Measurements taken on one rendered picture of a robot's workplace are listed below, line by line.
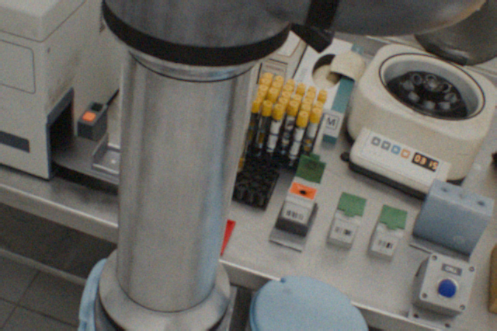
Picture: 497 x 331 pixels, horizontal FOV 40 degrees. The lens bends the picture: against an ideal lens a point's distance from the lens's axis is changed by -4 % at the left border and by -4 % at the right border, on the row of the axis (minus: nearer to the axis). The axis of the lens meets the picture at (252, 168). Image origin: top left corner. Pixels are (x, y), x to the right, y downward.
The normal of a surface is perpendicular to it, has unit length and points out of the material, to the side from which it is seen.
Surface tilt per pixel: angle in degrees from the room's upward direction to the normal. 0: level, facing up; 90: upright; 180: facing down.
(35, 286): 0
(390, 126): 90
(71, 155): 0
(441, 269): 30
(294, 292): 9
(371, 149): 25
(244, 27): 91
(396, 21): 117
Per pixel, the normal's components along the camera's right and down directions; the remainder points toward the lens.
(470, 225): -0.36, 0.59
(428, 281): 0.00, -0.33
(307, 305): 0.29, -0.75
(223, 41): 0.26, 0.69
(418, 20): 0.22, 0.94
